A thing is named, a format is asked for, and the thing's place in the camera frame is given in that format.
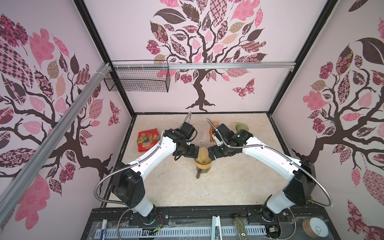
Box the smoked glass carafe wooden handle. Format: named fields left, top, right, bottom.
left=196, top=167, right=211, bottom=179

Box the orange coffee filter box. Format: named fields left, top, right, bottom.
left=210, top=121, right=220, bottom=144

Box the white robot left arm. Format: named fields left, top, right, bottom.
left=112, top=128, right=199, bottom=219

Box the green herb filled jar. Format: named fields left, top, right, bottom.
left=233, top=214, right=249, bottom=240

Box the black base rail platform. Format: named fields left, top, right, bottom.
left=81, top=205, right=340, bottom=240

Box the red gummy candy bag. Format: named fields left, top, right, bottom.
left=137, top=129, right=160, bottom=153

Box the green glass dripper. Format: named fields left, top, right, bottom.
left=235, top=123, right=250, bottom=132

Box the wooden dripper collar ring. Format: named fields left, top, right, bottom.
left=194, top=160, right=213, bottom=171

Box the white centre bracket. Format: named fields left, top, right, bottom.
left=211, top=216, right=223, bottom=240

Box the white slotted cable duct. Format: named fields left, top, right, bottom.
left=91, top=226, right=267, bottom=240

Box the brown tape roll white disc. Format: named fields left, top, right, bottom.
left=302, top=218, right=329, bottom=238

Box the aluminium side rail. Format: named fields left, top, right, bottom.
left=1, top=63, right=111, bottom=224

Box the black wire mesh basket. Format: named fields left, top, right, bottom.
left=104, top=60, right=171, bottom=93

